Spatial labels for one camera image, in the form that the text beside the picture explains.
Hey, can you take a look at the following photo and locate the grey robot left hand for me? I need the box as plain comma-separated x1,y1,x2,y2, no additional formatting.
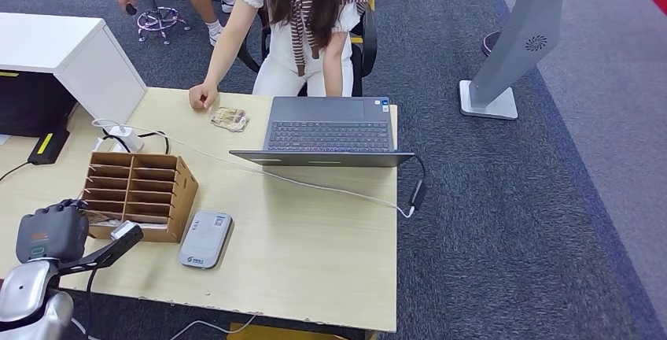
15,199,90,264

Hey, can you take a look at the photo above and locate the person's right hand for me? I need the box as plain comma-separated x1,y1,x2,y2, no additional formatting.
188,82,220,112

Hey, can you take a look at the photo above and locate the white card in organizer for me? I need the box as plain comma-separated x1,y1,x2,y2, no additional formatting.
122,220,168,231

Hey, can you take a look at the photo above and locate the brown cardboard card organizer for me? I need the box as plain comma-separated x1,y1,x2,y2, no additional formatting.
80,151,200,244

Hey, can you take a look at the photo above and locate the grey card reader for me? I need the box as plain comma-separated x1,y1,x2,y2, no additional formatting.
177,210,234,270

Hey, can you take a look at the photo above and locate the white power charger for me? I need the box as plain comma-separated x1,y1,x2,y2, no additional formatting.
94,125,145,153

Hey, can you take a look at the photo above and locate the black base with yellow label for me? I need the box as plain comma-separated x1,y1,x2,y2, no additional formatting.
27,127,72,165

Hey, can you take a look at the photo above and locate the chrome stool base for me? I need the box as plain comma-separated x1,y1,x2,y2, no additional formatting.
136,6,191,46

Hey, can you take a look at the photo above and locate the grey open laptop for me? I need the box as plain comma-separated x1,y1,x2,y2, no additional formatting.
229,96,416,168

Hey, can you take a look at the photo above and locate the black screen panel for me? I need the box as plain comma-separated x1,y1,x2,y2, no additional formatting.
0,70,79,138

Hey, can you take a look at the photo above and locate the white cabinet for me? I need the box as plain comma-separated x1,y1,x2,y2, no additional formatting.
0,12,148,128

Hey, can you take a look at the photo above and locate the black office chair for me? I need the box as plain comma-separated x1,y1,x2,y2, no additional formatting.
237,0,378,98

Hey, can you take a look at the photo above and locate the round black floor base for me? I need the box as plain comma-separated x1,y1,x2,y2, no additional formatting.
481,31,503,58

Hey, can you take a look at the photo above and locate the grey kiosk stand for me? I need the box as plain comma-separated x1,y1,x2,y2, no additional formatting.
458,0,590,120

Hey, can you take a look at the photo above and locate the black looped desk cable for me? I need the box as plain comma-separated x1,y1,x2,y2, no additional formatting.
101,130,171,156

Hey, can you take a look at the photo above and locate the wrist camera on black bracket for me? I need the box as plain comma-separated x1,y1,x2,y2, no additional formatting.
56,220,144,277

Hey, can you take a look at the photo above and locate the thin black cable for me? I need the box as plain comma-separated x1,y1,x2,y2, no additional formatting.
0,161,30,183

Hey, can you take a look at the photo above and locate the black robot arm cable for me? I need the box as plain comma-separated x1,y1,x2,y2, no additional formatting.
83,268,102,340

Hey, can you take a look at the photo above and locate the long white cable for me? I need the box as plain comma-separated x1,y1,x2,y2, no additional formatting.
91,118,416,220

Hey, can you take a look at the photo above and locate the white cable below desk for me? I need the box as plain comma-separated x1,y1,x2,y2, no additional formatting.
169,314,257,340

